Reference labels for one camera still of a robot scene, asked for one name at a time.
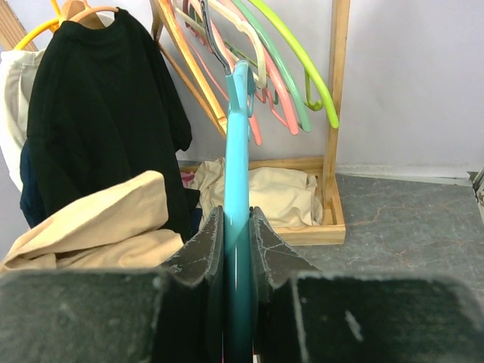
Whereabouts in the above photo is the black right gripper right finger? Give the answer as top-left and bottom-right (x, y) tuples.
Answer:
(249, 207), (483, 362)

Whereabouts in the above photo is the wooden clothes rack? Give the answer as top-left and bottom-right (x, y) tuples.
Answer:
(0, 0), (352, 247)

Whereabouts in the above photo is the cream plastic hanger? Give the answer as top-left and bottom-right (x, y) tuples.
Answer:
(172, 0), (268, 91)

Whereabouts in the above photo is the turquoise plastic hanger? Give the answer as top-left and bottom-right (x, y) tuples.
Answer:
(200, 0), (256, 363)

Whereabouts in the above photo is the cream cloth in rack base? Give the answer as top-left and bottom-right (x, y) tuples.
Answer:
(188, 157), (323, 227)

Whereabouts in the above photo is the mint green hanger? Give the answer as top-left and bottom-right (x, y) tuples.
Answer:
(233, 0), (312, 132)

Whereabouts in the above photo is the mauve pink crumpled garment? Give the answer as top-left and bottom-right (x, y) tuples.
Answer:
(181, 172), (194, 188)

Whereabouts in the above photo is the navy blue t shirt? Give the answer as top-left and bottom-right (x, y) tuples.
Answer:
(20, 141), (47, 228)

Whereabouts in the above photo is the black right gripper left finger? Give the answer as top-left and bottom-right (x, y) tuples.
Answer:
(1, 207), (224, 362)

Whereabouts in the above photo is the white printed t shirt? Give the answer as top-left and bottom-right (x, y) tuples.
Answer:
(1, 50), (45, 191)

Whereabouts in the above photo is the wooden hanger under navy shirt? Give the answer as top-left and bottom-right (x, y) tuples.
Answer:
(58, 0), (119, 29)

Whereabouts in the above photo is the beige tan t shirt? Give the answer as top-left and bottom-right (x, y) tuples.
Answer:
(1, 171), (183, 273)

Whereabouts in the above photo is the pink plastic hanger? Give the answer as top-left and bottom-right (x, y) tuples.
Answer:
(191, 1), (267, 145)
(221, 1), (299, 135)

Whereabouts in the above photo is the wooden hanger with bar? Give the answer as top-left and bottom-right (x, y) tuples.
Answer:
(150, 0), (228, 139)

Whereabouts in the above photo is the lime green hanger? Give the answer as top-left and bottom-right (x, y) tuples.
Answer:
(250, 0), (340, 129)

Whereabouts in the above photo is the orange plastic hanger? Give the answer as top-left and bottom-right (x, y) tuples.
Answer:
(14, 0), (61, 50)

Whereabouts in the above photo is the black t shirt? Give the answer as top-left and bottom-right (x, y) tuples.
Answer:
(27, 8), (197, 240)

